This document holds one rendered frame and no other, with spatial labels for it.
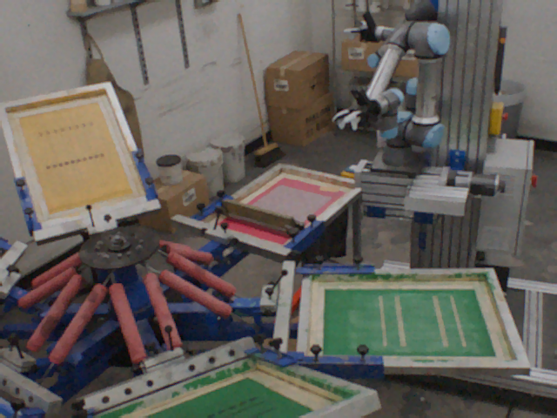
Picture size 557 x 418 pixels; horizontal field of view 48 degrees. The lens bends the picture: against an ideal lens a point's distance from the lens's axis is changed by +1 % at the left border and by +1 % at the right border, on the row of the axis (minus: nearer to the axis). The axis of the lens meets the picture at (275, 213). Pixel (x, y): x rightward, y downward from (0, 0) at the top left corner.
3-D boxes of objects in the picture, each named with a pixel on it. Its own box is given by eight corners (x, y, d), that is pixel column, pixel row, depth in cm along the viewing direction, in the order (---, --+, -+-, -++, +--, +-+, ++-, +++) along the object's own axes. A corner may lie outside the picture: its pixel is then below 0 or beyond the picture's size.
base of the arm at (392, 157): (417, 154, 299) (418, 135, 295) (411, 168, 287) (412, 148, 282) (385, 152, 305) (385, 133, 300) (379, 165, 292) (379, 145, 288)
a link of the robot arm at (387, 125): (379, 129, 267) (379, 104, 262) (401, 135, 260) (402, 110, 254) (368, 135, 262) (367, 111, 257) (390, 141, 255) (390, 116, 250)
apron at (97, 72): (140, 155, 508) (115, 23, 457) (147, 157, 505) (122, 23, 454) (90, 181, 472) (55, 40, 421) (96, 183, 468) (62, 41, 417)
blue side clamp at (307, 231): (315, 230, 307) (315, 217, 304) (325, 232, 305) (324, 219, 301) (281, 259, 287) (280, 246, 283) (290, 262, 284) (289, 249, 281)
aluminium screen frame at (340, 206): (279, 168, 369) (279, 163, 368) (369, 189, 338) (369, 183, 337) (191, 229, 315) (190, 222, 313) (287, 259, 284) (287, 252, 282)
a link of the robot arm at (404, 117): (395, 133, 299) (396, 106, 292) (419, 140, 290) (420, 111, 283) (380, 142, 291) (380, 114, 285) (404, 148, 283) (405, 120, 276)
